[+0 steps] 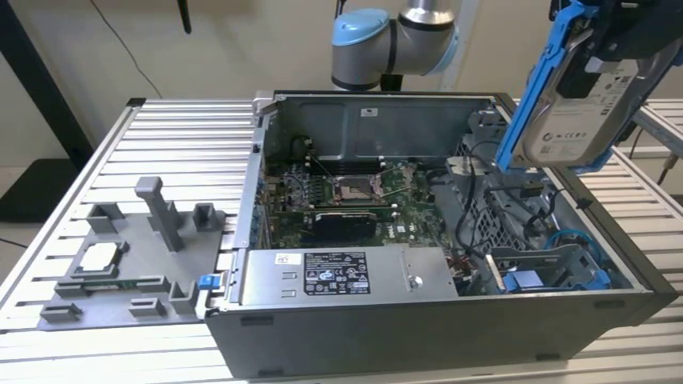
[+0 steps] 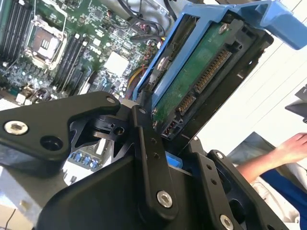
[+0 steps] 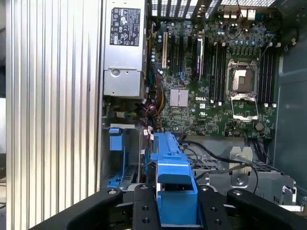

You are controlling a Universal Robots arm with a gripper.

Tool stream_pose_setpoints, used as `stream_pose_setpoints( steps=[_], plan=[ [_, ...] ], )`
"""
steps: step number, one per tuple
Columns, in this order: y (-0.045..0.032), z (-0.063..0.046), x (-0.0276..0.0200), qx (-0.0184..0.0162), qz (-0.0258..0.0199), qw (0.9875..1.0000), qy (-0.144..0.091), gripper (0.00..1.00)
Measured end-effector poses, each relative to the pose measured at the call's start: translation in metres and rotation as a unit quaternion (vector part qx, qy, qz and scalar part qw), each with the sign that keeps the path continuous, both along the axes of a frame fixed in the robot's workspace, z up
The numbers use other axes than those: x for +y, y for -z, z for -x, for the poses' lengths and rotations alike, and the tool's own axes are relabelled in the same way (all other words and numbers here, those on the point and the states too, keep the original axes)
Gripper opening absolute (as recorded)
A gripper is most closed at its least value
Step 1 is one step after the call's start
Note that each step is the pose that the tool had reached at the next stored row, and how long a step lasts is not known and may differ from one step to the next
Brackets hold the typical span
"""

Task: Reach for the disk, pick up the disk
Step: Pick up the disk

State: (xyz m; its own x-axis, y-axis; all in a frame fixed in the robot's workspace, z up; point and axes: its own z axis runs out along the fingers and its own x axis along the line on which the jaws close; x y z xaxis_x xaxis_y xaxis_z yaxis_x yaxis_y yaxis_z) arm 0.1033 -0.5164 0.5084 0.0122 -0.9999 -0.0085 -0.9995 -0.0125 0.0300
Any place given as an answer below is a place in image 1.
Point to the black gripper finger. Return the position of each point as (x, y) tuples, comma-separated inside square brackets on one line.
[(582, 82)]

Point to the hard disk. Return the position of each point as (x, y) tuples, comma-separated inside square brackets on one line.
[(576, 128)]

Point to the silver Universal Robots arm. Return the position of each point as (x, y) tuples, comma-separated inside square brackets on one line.
[(373, 52)]

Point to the grey disk bay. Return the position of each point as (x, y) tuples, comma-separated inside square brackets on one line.
[(566, 260)]

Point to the blue disk carrier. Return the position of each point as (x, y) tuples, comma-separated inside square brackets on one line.
[(526, 280)]

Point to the black box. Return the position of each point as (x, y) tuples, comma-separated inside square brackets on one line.
[(628, 135)]

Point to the metal slat side table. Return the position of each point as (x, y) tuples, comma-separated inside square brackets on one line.
[(662, 120)]

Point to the grey perforated drive cage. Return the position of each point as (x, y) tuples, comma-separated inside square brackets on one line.
[(491, 212)]

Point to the green motherboard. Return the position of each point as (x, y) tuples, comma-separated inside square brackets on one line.
[(422, 224)]

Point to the black RAM slot block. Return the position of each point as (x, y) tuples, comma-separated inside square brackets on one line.
[(347, 165)]

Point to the CPU socket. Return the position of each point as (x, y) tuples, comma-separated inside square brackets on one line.
[(353, 191)]

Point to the thin metal locking lever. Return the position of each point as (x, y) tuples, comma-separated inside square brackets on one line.
[(323, 166)]

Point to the black graphics card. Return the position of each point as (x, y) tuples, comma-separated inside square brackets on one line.
[(344, 229)]

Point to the dark grey PC case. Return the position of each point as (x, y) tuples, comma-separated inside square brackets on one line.
[(373, 340)]

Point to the black hanging antenna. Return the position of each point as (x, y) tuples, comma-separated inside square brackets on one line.
[(184, 20)]

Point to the silver power supply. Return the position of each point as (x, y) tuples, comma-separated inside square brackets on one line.
[(267, 280)]

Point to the blue case latch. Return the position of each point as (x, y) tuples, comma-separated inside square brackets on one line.
[(208, 281)]

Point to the grey parts rack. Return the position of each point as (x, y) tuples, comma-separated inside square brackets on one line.
[(144, 260)]

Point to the black stand pole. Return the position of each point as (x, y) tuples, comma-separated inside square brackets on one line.
[(48, 80)]

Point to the silver CPU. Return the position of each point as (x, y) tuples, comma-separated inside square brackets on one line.
[(99, 260)]

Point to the black floor mat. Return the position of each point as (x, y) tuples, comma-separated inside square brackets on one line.
[(32, 192)]

